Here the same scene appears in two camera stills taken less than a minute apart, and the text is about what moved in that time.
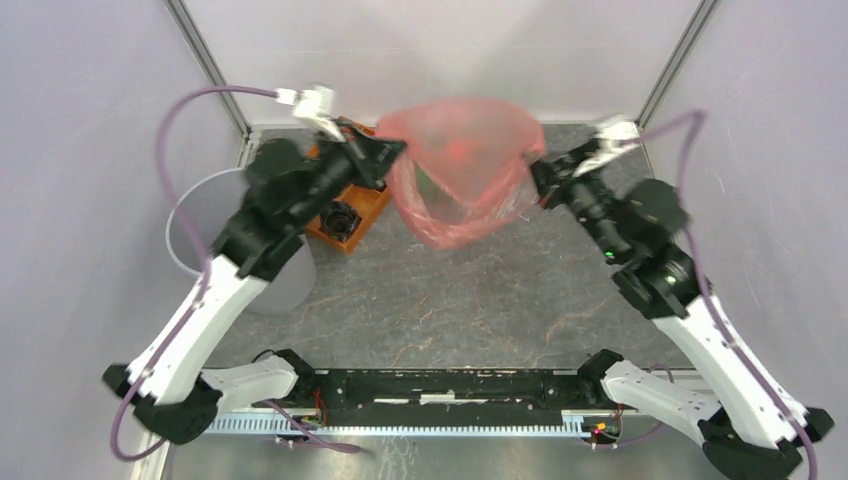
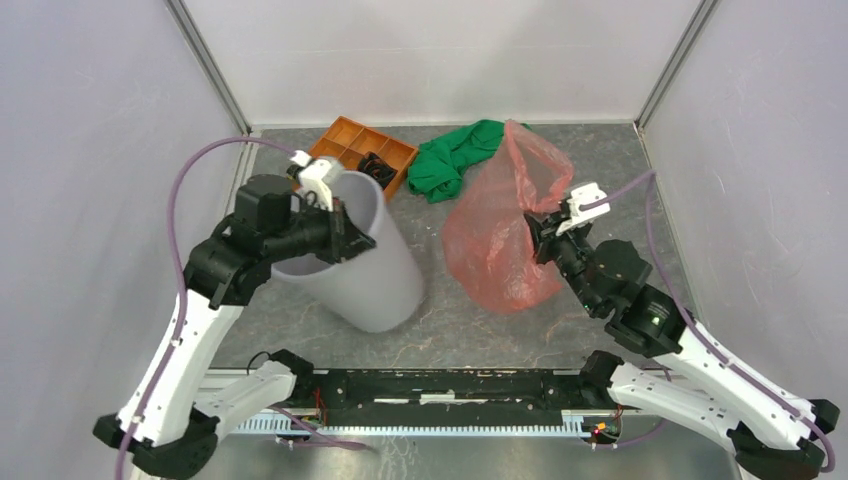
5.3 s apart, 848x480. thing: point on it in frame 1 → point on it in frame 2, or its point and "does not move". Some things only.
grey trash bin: x=213 y=202 → x=377 y=290
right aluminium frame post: x=704 y=10 does not move
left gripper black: x=370 y=156 → x=345 y=238
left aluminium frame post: x=182 y=15 does not move
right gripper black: x=553 y=175 → x=543 y=226
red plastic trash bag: x=469 y=167 → x=486 y=237
